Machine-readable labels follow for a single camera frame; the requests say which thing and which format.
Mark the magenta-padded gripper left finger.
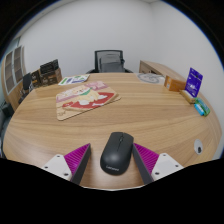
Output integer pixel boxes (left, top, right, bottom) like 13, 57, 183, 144
40, 143, 92, 185

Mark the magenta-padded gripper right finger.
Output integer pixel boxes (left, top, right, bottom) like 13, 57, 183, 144
131, 143, 184, 185

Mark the black computer mouse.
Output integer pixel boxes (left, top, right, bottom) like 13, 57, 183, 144
99, 131, 135, 176

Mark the cartoon print mouse pad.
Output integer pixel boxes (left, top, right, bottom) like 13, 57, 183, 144
55, 80, 122, 121

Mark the blue small box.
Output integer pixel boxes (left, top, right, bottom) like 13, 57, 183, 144
193, 102, 205, 117

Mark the tan small box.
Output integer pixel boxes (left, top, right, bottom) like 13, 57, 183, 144
179, 89, 196, 105

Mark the green flat box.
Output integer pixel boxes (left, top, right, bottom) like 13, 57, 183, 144
196, 97, 212, 117

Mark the white green leaflet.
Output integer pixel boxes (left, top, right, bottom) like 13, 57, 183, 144
58, 73, 91, 86

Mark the orange box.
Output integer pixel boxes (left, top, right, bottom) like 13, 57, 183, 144
164, 75, 187, 92

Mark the round grey patterned pad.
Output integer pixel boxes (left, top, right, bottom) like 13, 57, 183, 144
136, 72, 164, 85

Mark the large black office chair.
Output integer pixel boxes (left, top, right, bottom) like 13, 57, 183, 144
0, 101, 14, 134

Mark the large dark cardboard box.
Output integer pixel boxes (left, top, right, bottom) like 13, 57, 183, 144
39, 58, 63, 86

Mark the small brown cardboard box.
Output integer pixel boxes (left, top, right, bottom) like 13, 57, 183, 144
30, 69, 43, 89

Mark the purple standing card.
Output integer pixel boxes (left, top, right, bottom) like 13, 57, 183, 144
184, 67, 204, 98

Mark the wooden side desk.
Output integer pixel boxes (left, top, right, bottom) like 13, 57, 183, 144
138, 59, 186, 81

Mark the small black office chair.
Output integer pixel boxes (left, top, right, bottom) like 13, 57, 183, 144
18, 72, 34, 104

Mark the grey mesh office chair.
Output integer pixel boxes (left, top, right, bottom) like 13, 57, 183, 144
86, 49, 134, 74

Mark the wooden shelf unit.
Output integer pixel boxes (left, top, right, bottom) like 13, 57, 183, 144
0, 45, 28, 111

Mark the round cable grommet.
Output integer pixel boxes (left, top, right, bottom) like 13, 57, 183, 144
193, 138, 204, 155

